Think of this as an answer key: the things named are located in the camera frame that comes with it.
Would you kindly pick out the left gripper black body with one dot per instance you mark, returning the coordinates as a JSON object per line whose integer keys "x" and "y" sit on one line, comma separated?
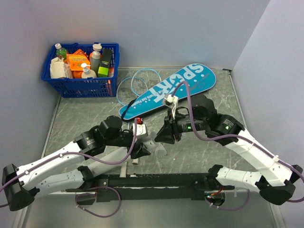
{"x": 134, "y": 147}

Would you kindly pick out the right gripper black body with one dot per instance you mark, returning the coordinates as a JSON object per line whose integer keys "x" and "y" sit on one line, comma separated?
{"x": 174, "y": 121}

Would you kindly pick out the white shuttlecock tube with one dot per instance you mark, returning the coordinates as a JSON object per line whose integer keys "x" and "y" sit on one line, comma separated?
{"x": 98, "y": 168}

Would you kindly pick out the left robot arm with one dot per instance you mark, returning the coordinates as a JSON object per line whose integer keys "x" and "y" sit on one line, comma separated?
{"x": 77, "y": 164}

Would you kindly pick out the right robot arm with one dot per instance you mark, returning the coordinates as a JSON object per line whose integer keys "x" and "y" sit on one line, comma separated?
{"x": 273, "y": 179}

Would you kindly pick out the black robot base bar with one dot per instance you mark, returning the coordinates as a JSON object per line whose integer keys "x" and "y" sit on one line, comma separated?
{"x": 161, "y": 186}

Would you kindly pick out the white shuttlecock on table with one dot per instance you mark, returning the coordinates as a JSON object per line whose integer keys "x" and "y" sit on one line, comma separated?
{"x": 160, "y": 151}

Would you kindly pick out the blue racket behind cover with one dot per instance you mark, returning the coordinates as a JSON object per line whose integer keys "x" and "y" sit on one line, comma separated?
{"x": 146, "y": 77}

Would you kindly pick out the blue SPORT racket cover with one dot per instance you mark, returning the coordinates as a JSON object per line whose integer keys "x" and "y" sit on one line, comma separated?
{"x": 199, "y": 78}

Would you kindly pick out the blue racket near basket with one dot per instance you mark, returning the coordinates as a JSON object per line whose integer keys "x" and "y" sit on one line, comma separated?
{"x": 129, "y": 89}

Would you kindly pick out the black and green box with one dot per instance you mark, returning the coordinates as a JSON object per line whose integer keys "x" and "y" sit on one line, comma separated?
{"x": 104, "y": 66}

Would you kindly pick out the small white pump bottle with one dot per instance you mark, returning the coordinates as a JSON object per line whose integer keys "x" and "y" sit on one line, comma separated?
{"x": 87, "y": 73}

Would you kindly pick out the blue plastic shopping basket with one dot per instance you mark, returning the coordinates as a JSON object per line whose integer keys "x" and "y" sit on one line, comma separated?
{"x": 75, "y": 88}

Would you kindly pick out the orange round item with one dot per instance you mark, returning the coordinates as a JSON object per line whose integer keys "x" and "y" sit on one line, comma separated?
{"x": 77, "y": 74}

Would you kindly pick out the grey bottle white pump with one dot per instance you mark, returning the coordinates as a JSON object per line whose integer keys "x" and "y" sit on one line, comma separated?
{"x": 95, "y": 57}

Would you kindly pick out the orange snack box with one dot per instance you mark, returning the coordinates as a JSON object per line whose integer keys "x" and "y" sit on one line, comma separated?
{"x": 76, "y": 60}

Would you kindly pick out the beige cloth bag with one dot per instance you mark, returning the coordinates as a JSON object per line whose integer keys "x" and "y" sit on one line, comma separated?
{"x": 60, "y": 69}

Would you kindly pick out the green bottle white cap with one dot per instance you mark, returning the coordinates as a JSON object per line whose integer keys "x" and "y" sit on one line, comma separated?
{"x": 61, "y": 52}

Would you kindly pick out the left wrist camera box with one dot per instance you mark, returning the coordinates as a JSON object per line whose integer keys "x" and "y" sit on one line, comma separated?
{"x": 139, "y": 128}

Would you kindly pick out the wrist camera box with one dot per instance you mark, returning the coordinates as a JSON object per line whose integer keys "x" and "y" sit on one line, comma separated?
{"x": 139, "y": 128}
{"x": 171, "y": 101}

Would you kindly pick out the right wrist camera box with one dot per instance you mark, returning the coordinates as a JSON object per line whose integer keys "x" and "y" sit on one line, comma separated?
{"x": 171, "y": 101}

